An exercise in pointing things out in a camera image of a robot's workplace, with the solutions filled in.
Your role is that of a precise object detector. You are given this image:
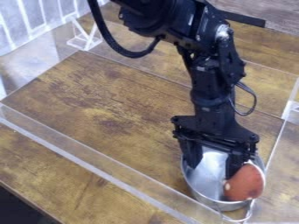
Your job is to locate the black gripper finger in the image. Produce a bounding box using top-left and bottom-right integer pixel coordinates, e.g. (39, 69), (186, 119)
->
(226, 148), (252, 179)
(179, 139), (203, 169)

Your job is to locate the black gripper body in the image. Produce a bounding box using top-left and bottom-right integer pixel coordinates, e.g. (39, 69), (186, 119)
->
(173, 115), (260, 157)

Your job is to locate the red white plush mushroom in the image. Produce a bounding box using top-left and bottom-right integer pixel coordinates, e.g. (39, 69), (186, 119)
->
(223, 163), (266, 201)

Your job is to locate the silver metal pot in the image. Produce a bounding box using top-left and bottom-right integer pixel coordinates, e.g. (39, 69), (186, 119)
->
(182, 147), (254, 223)

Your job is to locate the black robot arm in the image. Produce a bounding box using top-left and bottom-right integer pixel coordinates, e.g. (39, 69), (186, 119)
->
(113, 0), (260, 178)

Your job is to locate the black bar on table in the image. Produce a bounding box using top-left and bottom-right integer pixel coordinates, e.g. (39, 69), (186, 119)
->
(222, 10), (268, 28)

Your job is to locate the clear acrylic enclosure wall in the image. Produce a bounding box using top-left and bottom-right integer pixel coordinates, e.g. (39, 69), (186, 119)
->
(0, 0), (299, 224)

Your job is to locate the clear acrylic triangle bracket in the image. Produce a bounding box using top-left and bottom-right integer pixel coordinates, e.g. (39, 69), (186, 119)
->
(67, 18), (103, 52)

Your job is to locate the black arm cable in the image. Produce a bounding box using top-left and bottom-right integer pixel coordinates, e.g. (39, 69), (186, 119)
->
(86, 0), (163, 60)

